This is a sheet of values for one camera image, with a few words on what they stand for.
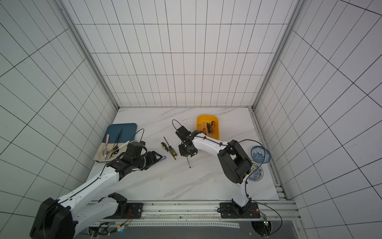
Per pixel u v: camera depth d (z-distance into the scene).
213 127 1.06
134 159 0.64
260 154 0.92
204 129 1.04
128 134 1.02
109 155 0.92
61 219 0.38
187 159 0.88
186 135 0.72
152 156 0.74
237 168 0.49
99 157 0.90
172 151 0.92
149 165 0.73
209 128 1.07
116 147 0.95
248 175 0.53
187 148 0.76
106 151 0.95
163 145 0.96
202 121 1.10
